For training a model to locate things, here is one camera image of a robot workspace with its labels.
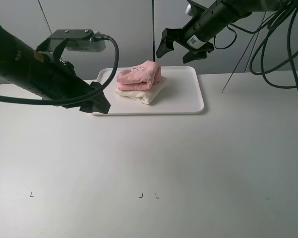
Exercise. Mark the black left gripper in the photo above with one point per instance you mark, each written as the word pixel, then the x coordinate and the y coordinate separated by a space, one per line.
pixel 59 82

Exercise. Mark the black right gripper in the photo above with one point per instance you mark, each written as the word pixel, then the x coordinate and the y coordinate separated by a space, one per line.
pixel 194 38

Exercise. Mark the pink towel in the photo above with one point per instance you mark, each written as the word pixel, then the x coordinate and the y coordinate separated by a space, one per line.
pixel 141 77

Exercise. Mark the cream white towel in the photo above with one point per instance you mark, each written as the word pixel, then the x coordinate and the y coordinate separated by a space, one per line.
pixel 144 96

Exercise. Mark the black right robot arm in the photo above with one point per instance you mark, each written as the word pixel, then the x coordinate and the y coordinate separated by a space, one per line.
pixel 207 22

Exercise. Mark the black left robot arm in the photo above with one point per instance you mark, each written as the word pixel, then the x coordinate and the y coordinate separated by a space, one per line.
pixel 20 65

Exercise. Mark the white rectangular plastic tray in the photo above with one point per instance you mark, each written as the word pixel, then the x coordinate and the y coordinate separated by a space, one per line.
pixel 181 95

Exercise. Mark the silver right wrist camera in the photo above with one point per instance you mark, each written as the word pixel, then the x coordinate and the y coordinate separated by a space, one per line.
pixel 193 9

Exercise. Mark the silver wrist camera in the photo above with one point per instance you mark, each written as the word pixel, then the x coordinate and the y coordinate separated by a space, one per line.
pixel 73 40
pixel 193 9

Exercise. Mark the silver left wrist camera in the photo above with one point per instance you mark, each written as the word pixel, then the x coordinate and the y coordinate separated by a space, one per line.
pixel 73 40

